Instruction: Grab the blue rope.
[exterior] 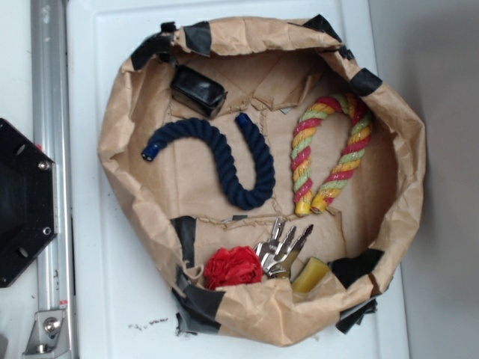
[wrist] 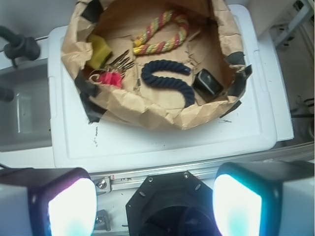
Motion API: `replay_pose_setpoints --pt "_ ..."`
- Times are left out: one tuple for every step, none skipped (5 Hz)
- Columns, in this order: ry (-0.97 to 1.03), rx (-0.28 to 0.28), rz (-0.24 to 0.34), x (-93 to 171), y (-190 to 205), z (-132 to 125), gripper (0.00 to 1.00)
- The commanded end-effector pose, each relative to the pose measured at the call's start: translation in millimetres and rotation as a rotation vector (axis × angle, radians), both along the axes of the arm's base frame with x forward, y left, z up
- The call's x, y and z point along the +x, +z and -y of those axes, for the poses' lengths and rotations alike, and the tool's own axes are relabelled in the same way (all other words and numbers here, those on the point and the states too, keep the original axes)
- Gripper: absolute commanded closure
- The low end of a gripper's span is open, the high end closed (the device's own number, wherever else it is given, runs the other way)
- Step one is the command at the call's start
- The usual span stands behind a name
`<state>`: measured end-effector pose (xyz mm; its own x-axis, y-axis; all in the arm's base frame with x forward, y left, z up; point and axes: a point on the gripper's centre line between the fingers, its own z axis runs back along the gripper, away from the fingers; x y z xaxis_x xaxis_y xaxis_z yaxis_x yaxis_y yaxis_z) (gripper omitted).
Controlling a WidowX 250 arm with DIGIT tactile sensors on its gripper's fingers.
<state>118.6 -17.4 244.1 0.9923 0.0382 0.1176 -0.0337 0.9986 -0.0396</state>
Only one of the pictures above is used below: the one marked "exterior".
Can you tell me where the dark blue twisted rope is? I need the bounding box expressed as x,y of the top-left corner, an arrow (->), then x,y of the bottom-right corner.
141,112 -> 276,211

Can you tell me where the brown paper bag bin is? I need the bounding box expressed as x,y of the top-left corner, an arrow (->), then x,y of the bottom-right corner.
98,16 -> 426,346

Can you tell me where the bunch of silver keys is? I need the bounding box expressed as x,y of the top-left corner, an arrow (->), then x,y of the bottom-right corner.
254,217 -> 314,279

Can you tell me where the red crumpled paper ball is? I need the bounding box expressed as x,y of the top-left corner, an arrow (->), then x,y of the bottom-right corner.
204,246 -> 263,290

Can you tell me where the black rectangular box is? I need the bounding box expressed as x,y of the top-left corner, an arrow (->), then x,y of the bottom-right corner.
170,65 -> 228,119

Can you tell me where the yellow sponge block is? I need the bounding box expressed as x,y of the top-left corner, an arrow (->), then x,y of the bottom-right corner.
291,257 -> 330,293

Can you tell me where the multicolour twisted rope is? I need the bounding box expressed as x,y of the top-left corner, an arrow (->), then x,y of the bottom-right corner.
290,93 -> 373,218

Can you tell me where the aluminium extrusion rail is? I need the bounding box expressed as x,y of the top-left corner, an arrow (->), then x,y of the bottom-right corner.
31,1 -> 78,358

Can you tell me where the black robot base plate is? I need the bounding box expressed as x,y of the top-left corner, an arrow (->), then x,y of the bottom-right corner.
1,119 -> 57,288

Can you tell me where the metal corner bracket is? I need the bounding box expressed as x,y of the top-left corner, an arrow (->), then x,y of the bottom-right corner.
22,310 -> 70,358

